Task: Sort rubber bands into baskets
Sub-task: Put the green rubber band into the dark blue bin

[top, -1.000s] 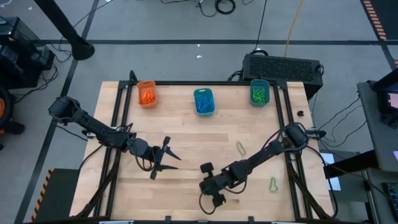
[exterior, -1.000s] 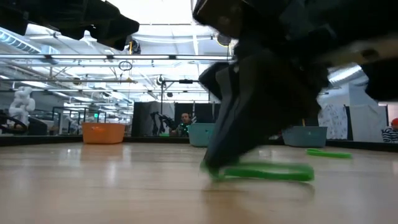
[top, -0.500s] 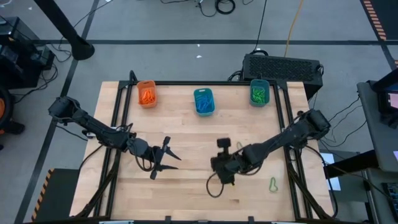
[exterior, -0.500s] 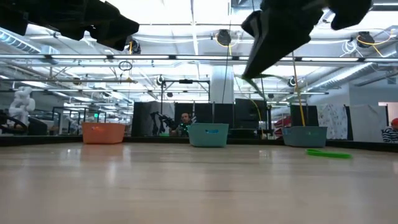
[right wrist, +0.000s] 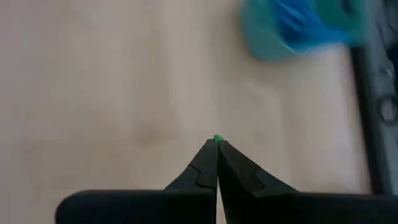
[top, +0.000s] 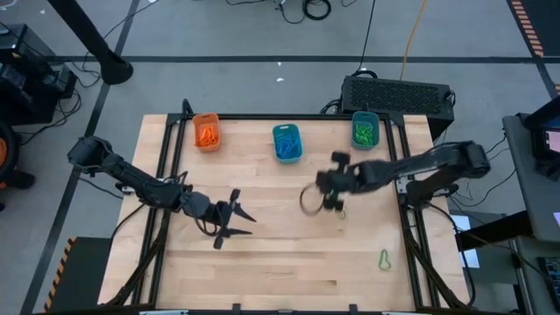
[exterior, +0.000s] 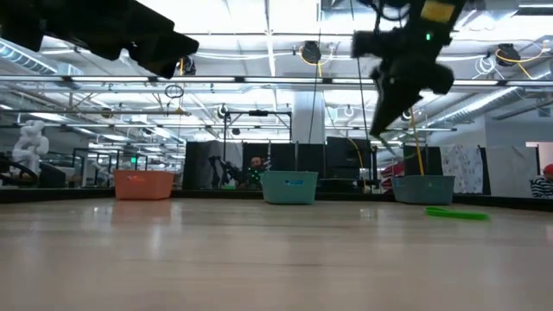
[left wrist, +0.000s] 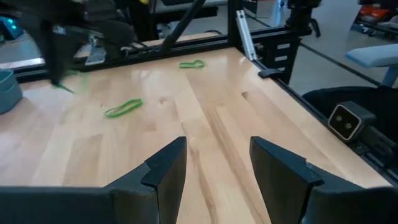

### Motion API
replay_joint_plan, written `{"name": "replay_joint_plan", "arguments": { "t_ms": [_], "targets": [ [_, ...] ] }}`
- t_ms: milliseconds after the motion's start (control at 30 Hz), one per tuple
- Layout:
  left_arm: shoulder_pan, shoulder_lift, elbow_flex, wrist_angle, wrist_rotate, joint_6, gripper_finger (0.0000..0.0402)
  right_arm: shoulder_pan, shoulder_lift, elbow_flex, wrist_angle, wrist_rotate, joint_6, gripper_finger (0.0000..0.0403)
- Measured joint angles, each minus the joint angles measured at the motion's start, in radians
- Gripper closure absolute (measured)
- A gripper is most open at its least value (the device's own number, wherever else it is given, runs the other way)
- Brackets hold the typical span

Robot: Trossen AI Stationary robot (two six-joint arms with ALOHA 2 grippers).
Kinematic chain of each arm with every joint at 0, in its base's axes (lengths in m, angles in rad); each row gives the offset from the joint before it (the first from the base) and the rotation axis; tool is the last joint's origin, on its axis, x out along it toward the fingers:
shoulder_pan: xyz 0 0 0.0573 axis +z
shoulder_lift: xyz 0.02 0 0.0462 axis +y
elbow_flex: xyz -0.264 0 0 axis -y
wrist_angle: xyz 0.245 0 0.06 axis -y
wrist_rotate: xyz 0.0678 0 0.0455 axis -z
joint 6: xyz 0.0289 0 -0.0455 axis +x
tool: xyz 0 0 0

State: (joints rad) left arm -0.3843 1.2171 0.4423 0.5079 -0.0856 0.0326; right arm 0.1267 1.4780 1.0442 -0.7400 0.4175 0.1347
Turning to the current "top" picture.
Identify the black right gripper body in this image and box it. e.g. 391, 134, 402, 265
314, 150, 365, 213

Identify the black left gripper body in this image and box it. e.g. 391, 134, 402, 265
179, 187, 242, 250

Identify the blue rubber band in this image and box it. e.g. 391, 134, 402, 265
279, 133, 301, 152
282, 138, 301, 161
276, 136, 295, 159

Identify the dark teal plastic basket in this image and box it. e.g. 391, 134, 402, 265
351, 110, 381, 152

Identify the light teal plastic basket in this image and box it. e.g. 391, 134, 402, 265
271, 123, 304, 165

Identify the orange plastic basket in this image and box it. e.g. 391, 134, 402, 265
192, 112, 222, 154

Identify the black perforated computer case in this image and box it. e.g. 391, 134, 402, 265
339, 74, 456, 142

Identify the black yellow-striped floor mat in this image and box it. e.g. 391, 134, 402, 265
42, 235, 114, 314

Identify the black desk beam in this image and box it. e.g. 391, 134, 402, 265
454, 209, 534, 251

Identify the dark laptop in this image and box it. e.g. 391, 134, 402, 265
522, 94, 560, 181

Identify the orange black machine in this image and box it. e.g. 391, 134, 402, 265
0, 121, 37, 214

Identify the black stand pole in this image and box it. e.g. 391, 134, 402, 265
45, 0, 135, 87

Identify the dark grey desk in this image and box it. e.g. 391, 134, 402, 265
511, 235, 560, 315

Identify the black equipment cart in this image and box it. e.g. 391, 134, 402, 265
0, 22, 79, 127

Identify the black keyboard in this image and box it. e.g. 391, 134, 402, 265
536, 255, 560, 301

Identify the black orange-striped floor mat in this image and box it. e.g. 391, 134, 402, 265
506, 0, 560, 59

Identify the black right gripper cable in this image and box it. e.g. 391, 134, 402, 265
298, 182, 328, 217

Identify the thin black cable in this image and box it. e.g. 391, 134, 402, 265
352, 0, 378, 79

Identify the yellow cable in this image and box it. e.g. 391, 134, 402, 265
399, 0, 429, 82

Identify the coiled black cable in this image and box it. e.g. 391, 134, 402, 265
277, 0, 333, 25

